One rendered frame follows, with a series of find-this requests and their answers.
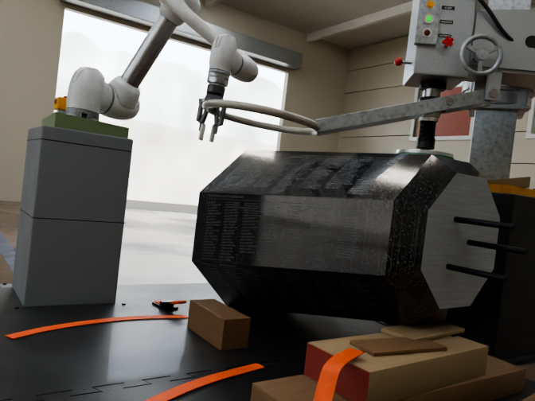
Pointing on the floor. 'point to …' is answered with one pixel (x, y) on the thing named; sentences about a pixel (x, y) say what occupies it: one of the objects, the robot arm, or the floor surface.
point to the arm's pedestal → (71, 217)
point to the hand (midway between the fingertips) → (207, 133)
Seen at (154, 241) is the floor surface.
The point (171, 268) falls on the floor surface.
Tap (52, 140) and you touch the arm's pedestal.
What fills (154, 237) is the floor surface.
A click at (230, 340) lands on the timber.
